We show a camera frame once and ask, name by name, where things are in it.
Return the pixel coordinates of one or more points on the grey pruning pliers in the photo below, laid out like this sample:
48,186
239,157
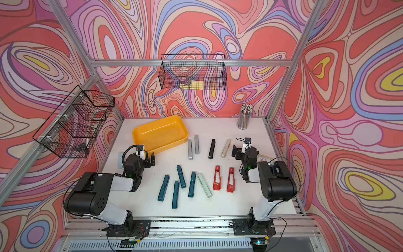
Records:
190,149
196,141

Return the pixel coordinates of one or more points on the beige pruning pliers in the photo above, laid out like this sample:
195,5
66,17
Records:
225,148

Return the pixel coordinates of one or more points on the red pliers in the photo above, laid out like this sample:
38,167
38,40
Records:
217,179
231,180

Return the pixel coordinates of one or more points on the teal pliers far left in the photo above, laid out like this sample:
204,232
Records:
162,192

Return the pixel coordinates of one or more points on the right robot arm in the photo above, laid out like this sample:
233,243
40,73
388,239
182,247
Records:
276,183

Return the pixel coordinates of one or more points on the teal pliers lower middle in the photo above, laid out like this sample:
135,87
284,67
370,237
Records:
175,195

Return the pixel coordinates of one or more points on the teal pliers upper middle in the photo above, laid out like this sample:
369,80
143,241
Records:
181,176

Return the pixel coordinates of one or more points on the black wire basket back wall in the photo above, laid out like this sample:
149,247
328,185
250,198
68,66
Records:
193,71

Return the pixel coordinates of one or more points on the teal pliers right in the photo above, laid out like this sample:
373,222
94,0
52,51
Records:
192,185

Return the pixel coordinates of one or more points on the red pliers right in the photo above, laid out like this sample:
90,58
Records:
231,180

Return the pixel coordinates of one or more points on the black pruning pliers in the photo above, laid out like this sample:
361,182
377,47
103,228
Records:
212,149

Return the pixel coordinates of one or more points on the teal pliers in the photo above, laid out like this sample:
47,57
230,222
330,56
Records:
192,185
162,192
181,176
175,195

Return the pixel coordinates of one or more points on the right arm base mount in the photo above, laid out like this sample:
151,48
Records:
244,227

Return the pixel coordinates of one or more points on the black wire basket left wall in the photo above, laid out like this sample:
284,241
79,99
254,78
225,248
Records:
73,127

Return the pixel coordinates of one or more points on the yellow plastic storage tray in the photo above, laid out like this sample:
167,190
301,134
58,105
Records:
161,135

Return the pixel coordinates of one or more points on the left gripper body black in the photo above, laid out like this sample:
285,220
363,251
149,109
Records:
147,158

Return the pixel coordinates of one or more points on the red pliers left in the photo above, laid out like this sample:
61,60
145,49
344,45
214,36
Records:
217,179

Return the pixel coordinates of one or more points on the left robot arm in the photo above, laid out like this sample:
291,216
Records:
90,195

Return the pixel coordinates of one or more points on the light green pliers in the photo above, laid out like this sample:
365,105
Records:
204,185

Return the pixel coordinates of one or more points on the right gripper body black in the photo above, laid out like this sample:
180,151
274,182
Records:
239,152

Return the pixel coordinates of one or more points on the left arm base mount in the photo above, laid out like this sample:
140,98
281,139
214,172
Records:
132,228

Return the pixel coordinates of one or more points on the pencil holder cup with pencils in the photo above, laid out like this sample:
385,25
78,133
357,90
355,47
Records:
246,112

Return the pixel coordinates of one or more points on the black wire basket wall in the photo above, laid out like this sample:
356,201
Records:
73,127
193,71

